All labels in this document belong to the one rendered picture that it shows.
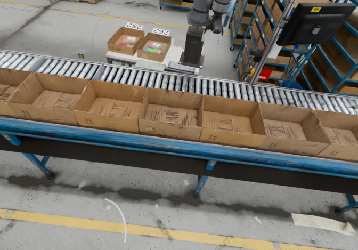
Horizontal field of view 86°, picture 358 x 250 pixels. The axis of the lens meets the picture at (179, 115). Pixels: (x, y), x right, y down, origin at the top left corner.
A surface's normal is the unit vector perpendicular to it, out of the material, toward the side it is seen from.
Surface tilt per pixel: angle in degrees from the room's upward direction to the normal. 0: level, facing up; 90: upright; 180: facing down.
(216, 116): 2
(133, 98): 89
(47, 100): 1
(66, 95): 0
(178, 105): 89
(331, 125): 89
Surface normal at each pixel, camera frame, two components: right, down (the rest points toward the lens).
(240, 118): 0.12, -0.64
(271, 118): -0.09, 0.75
